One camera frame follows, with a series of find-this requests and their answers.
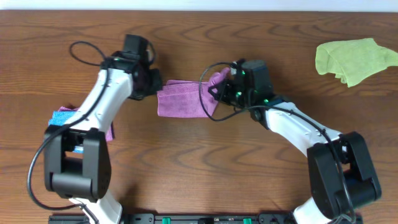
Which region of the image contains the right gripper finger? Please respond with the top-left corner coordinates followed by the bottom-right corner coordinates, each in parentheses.
top-left (208, 79), bottom-right (231, 93)
top-left (211, 92), bottom-right (230, 105)

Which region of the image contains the purple cloth with label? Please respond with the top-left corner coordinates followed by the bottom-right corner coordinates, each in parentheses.
top-left (157, 67), bottom-right (230, 118)

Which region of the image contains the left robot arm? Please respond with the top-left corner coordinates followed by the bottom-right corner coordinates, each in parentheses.
top-left (41, 34), bottom-right (162, 223)

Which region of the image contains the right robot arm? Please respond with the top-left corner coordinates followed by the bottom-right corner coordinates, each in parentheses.
top-left (207, 59), bottom-right (382, 223)

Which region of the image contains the folded purple cloth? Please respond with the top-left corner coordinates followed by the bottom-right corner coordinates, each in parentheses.
top-left (74, 108), bottom-right (114, 141)

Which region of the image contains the folded blue cloth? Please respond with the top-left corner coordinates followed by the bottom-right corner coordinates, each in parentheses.
top-left (48, 110), bottom-right (85, 154)

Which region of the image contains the green cloth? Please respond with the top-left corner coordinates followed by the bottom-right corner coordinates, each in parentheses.
top-left (315, 38), bottom-right (397, 87)

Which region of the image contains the right black cable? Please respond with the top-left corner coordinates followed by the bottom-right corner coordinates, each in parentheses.
top-left (198, 61), bottom-right (357, 223)

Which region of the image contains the black cable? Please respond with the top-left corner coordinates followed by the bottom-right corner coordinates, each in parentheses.
top-left (198, 61), bottom-right (357, 223)
top-left (26, 40), bottom-right (156, 224)

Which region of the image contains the left black cable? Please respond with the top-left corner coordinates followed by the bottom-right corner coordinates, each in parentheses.
top-left (26, 40), bottom-right (156, 224)

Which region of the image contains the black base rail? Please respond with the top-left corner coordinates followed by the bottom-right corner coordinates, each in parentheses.
top-left (48, 213), bottom-right (297, 224)

